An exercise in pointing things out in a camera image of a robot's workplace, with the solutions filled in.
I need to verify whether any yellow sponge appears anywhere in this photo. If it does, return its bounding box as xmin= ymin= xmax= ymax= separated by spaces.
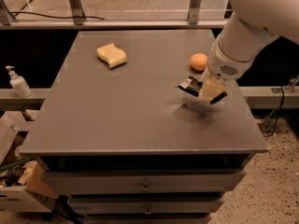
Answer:
xmin=97 ymin=43 xmax=127 ymax=69

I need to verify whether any black rxbar chocolate wrapper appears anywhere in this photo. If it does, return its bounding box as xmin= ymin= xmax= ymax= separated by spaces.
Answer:
xmin=178 ymin=76 xmax=227 ymax=105

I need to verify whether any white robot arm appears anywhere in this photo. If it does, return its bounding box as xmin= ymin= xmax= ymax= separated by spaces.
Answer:
xmin=199 ymin=0 xmax=299 ymax=102

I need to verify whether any metal railing frame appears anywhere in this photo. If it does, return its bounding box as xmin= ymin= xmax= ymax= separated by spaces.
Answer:
xmin=0 ymin=0 xmax=231 ymax=30

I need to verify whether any grey drawer cabinet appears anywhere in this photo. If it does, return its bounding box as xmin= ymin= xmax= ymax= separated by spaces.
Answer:
xmin=22 ymin=30 xmax=267 ymax=224

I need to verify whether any black cable on floor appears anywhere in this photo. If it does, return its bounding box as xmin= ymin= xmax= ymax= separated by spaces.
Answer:
xmin=8 ymin=10 xmax=107 ymax=21

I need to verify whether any black cable at right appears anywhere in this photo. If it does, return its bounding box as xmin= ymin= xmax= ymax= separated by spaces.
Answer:
xmin=263 ymin=85 xmax=286 ymax=138

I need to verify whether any white cardboard box with clutter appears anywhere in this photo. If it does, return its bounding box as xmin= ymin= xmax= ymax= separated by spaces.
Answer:
xmin=0 ymin=110 xmax=58 ymax=213

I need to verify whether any orange fruit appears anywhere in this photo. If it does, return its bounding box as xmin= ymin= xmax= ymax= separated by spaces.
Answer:
xmin=191 ymin=53 xmax=207 ymax=71

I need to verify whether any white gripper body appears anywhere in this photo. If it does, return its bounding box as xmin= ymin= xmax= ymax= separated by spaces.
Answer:
xmin=207 ymin=39 xmax=253 ymax=80

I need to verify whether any white pump bottle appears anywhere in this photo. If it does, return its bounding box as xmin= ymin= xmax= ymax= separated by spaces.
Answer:
xmin=6 ymin=65 xmax=32 ymax=98

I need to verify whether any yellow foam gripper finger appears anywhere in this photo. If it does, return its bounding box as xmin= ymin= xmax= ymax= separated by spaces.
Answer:
xmin=201 ymin=69 xmax=210 ymax=82
xmin=199 ymin=76 xmax=226 ymax=102

